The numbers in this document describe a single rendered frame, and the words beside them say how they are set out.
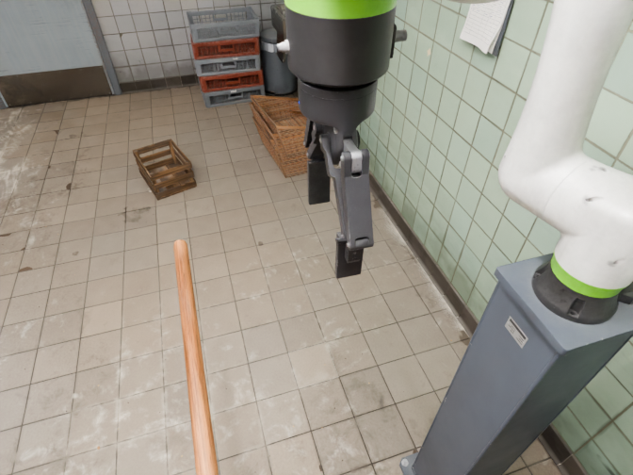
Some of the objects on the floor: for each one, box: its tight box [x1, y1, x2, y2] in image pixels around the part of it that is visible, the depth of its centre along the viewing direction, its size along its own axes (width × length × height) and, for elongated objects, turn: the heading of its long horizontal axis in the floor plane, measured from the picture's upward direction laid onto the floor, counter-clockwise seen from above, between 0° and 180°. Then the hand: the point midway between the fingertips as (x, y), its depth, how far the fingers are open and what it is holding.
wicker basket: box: [252, 116, 308, 178], centre depth 328 cm, size 49×56×28 cm
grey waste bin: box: [259, 28, 298, 96], centre depth 413 cm, size 37×37×55 cm
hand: (332, 228), depth 52 cm, fingers open, 13 cm apart
